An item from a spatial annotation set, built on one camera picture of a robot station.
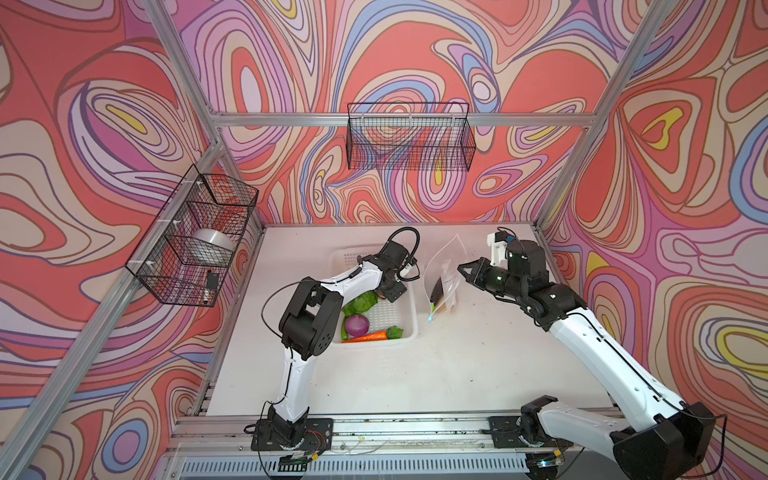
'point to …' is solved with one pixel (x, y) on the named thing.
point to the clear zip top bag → (442, 275)
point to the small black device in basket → (212, 280)
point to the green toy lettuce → (359, 306)
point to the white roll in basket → (212, 240)
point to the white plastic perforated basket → (402, 312)
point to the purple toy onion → (357, 325)
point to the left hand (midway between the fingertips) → (393, 282)
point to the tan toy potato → (443, 307)
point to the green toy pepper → (393, 332)
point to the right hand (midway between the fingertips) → (459, 274)
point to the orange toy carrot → (379, 335)
